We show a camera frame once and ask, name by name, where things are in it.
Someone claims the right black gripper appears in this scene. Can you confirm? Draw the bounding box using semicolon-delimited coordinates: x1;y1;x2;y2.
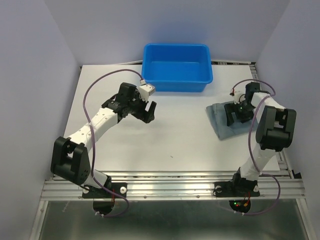
224;100;256;126

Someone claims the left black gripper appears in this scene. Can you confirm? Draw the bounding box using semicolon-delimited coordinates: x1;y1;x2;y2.
127;91;157;124

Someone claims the light denim skirt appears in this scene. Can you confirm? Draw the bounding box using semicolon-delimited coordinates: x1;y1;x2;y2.
206;101;258;141

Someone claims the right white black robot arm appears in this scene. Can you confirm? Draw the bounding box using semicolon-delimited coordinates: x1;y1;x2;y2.
224;79;297;197

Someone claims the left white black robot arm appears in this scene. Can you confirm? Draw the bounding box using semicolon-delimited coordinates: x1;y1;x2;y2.
50;82;157;197

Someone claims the blue plastic bin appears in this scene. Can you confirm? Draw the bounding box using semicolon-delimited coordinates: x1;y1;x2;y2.
141;43;214;93

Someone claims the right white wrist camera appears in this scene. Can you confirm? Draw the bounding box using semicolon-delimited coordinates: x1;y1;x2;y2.
230;91;245;104

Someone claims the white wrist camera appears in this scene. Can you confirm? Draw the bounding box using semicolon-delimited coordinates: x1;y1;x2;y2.
137;84;156;103
230;91;245;104

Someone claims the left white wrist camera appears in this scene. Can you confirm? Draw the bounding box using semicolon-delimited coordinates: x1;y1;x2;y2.
137;84;156;103

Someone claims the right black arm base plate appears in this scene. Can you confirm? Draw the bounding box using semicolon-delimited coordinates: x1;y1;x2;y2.
213;180;260;198

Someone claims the aluminium extrusion frame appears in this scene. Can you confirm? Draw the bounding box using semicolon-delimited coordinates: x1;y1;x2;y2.
30;63;315;240

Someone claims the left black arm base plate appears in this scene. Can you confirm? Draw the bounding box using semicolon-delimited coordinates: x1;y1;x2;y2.
81;181;128;200

